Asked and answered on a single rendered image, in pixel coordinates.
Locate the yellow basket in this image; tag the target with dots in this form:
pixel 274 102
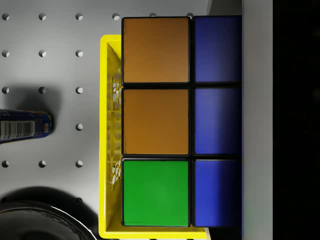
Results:
pixel 103 125

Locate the puzzle cube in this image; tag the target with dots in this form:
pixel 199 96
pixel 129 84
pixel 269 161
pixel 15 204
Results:
pixel 156 120

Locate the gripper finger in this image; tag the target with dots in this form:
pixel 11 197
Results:
pixel 225 234
pixel 225 7

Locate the flat-sided can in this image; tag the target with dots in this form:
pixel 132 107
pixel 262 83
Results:
pixel 22 126

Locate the black plate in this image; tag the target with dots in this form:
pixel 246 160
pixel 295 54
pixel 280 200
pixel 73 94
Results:
pixel 30 225

